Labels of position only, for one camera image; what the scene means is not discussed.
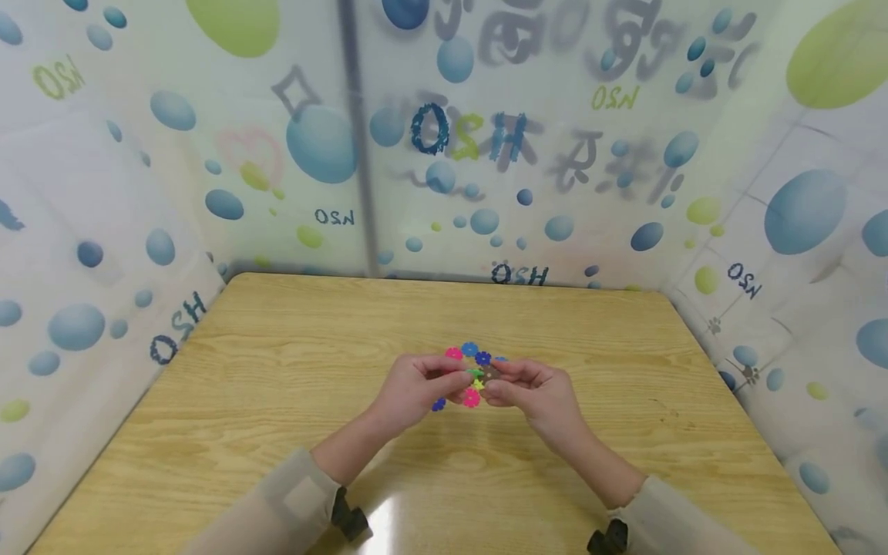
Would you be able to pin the person's left hand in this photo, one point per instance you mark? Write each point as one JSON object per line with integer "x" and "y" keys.
{"x": 406, "y": 393}

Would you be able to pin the person's right hand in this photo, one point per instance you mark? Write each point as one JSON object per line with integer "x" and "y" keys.
{"x": 544, "y": 401}

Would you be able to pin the person's right index finger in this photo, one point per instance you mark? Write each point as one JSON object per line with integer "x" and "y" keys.
{"x": 520, "y": 367}

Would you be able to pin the person's left thumb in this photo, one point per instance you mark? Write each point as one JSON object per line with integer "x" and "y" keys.
{"x": 451, "y": 379}

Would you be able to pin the person's left index finger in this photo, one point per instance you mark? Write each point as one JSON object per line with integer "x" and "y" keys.
{"x": 430, "y": 361}

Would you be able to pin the person's left fingers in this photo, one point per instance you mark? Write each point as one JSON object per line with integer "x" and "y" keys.
{"x": 452, "y": 395}

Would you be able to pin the person's right thumb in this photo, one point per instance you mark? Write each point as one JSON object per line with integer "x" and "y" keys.
{"x": 501, "y": 393}

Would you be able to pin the brown flower disc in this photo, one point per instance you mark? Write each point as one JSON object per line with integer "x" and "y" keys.
{"x": 491, "y": 373}

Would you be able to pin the green flower disc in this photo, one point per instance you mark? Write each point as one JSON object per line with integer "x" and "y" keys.
{"x": 474, "y": 374}

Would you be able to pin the person's right forearm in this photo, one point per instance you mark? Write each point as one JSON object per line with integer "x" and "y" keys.
{"x": 624, "y": 493}

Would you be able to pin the person's left forearm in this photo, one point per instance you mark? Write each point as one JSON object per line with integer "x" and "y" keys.
{"x": 312, "y": 493}

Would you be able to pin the pile of colourful flower discs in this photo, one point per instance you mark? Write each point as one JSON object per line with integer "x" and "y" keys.
{"x": 472, "y": 398}

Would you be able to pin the black wrist band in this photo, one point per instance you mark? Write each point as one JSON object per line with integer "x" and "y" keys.
{"x": 610, "y": 539}
{"x": 349, "y": 518}

